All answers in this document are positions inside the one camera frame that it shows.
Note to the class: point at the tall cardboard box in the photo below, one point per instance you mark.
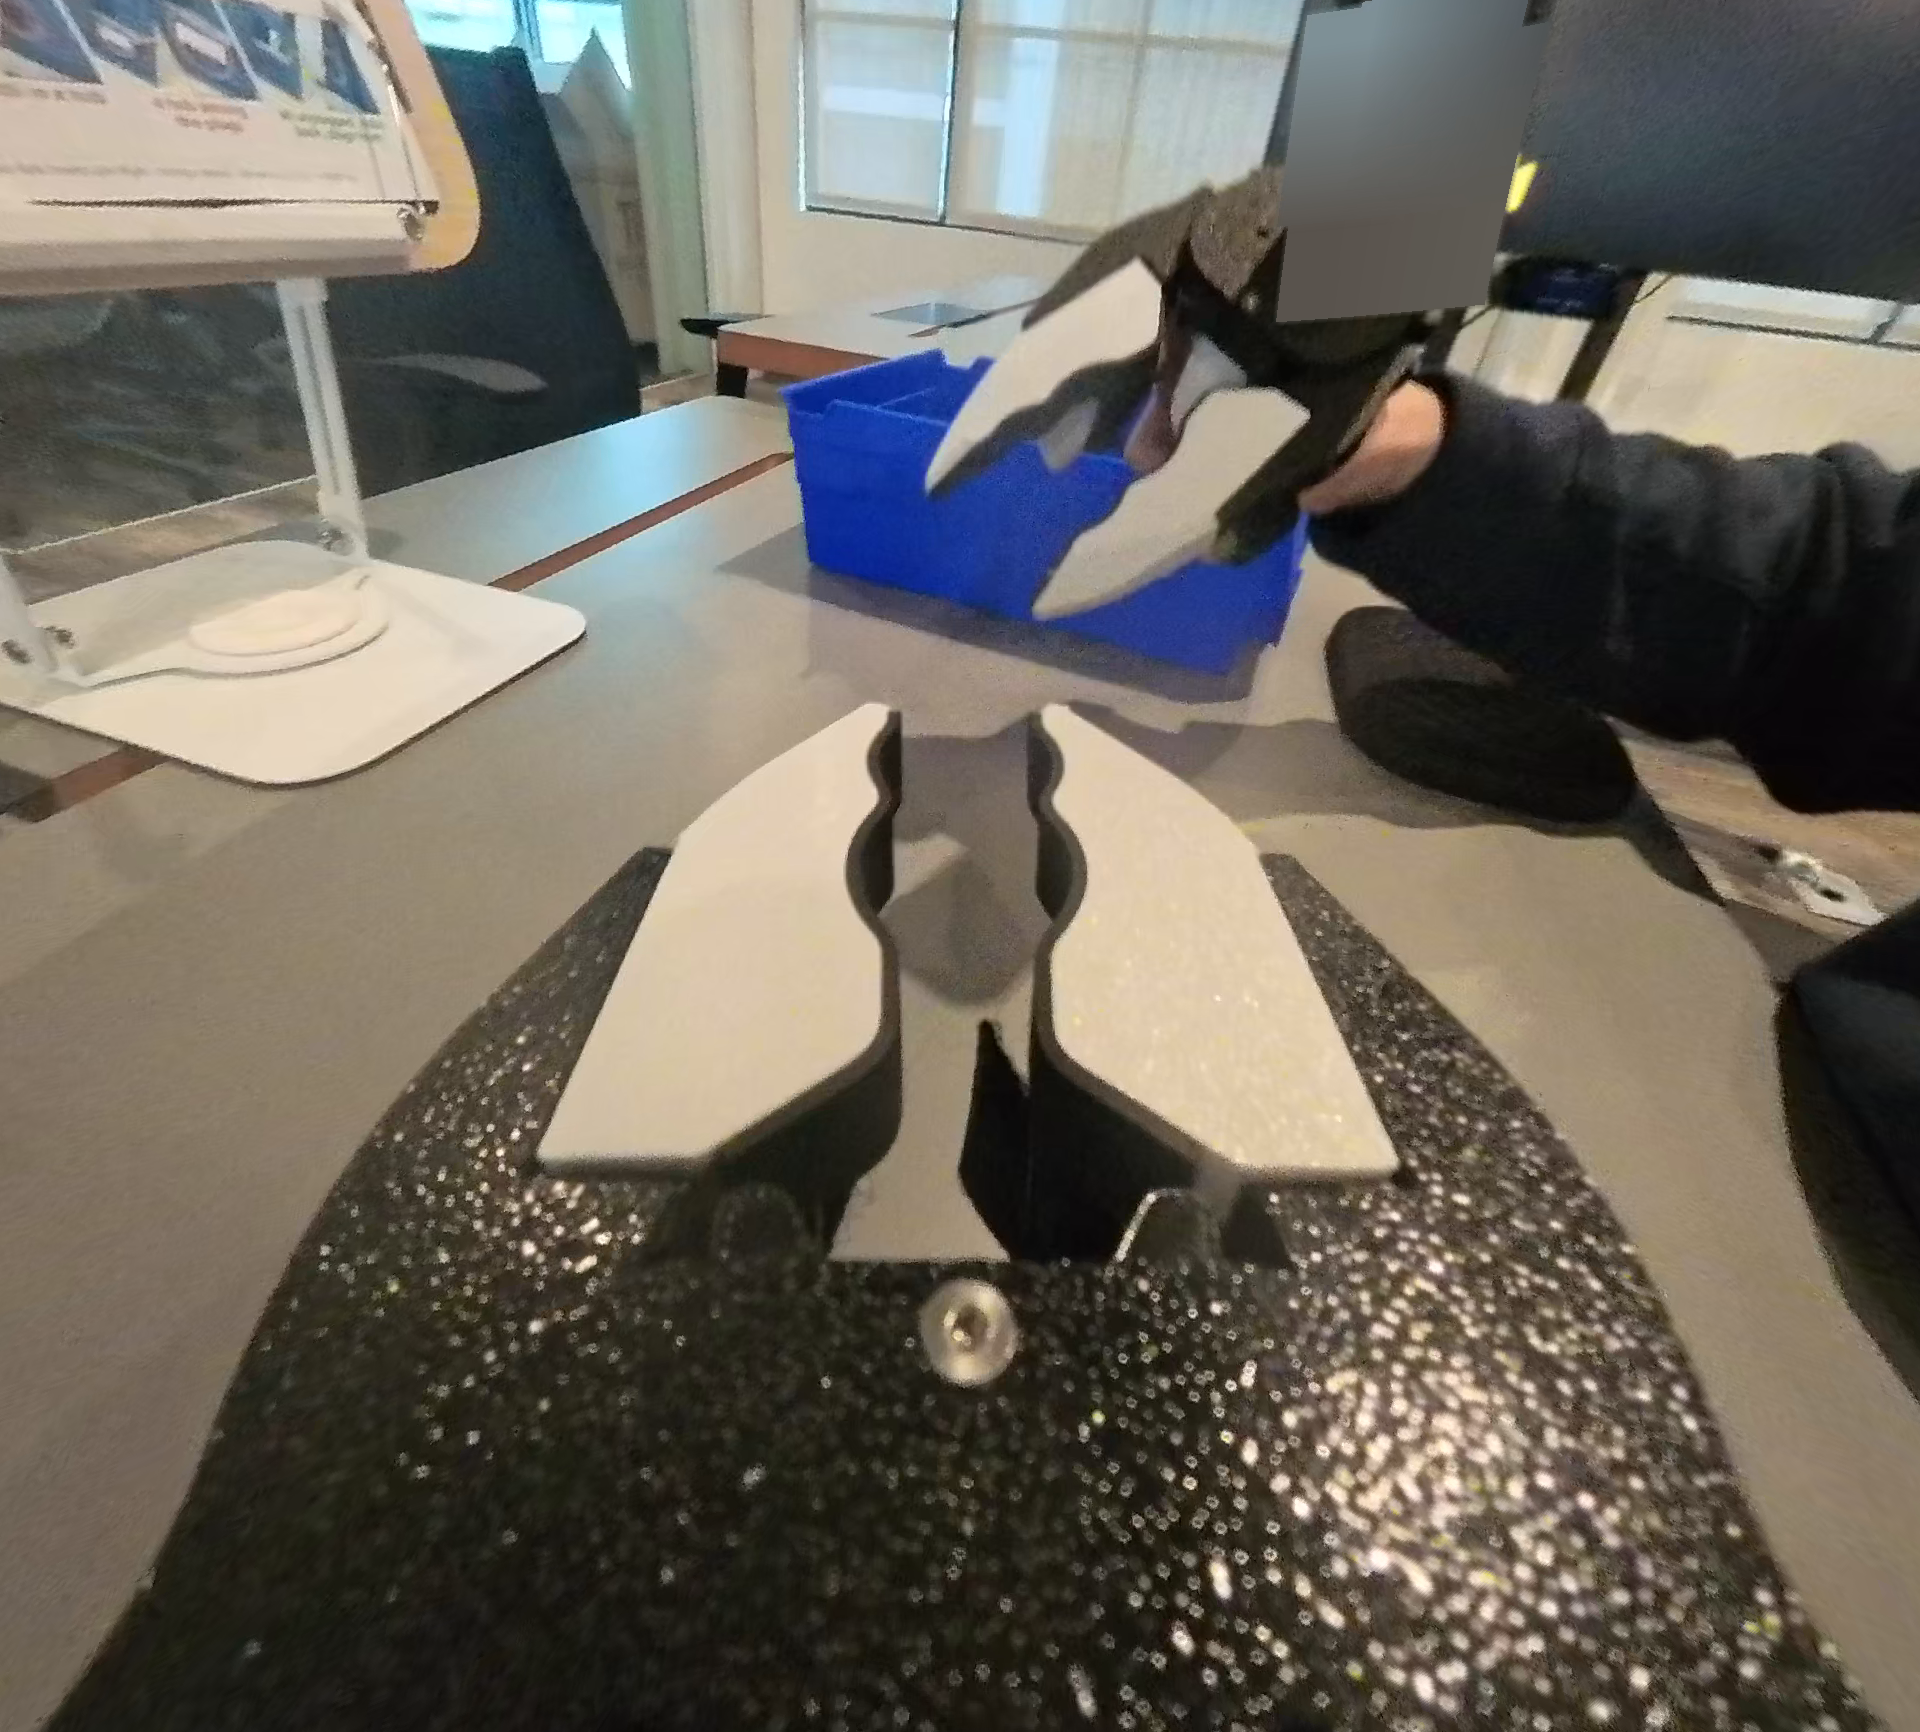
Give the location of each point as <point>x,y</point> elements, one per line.
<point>599,186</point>

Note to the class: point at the printed instruction sheet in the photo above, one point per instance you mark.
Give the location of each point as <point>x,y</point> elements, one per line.
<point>179,140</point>

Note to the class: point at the dark monitor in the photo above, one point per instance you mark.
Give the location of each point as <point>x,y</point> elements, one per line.
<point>1725,36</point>

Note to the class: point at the blue plastic bin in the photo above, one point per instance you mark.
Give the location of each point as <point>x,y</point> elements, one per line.
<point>900,517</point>

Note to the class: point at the person's right hand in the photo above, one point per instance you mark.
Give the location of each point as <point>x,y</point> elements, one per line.
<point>1387,451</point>

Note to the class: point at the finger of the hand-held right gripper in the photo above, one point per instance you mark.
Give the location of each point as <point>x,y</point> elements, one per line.
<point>1186,485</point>
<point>1050,353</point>

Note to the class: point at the person's dark clothing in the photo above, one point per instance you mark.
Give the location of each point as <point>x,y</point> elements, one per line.
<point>1861,1132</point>

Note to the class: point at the black oval wrist pad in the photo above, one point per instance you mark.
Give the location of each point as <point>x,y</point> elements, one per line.
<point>1471,711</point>

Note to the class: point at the white framed window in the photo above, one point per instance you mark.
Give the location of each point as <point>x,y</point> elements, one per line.
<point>1081,8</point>

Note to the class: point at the white wooden document stand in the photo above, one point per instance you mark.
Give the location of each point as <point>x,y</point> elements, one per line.
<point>449,652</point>

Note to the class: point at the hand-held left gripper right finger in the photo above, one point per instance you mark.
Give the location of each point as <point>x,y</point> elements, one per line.
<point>1199,983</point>

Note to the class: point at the black office chair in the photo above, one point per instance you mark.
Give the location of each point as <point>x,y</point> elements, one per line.
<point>480,262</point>

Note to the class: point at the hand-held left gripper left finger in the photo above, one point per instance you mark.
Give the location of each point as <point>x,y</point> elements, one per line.
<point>718,983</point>

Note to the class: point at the white wood-edged table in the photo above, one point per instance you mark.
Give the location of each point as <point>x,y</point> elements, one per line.
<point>841,337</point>

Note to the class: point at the person's right forearm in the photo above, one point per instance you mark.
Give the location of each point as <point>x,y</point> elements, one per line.
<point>1648,592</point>

